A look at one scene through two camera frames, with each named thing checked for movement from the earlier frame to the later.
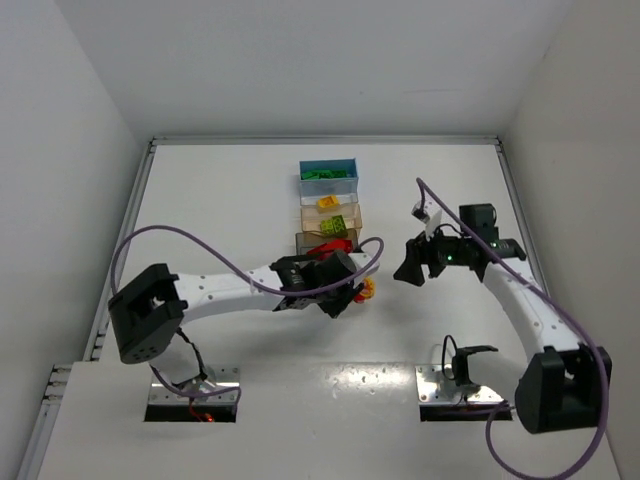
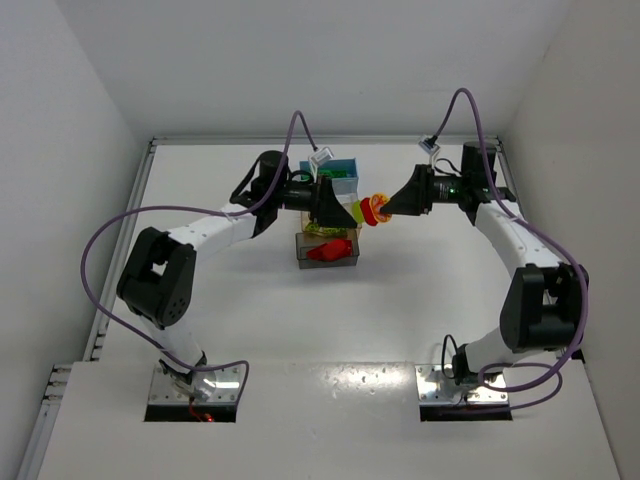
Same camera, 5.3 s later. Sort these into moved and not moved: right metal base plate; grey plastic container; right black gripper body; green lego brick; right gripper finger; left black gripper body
Moved: right gripper finger; right black gripper body; left black gripper body
Not moved: right metal base plate; green lego brick; grey plastic container
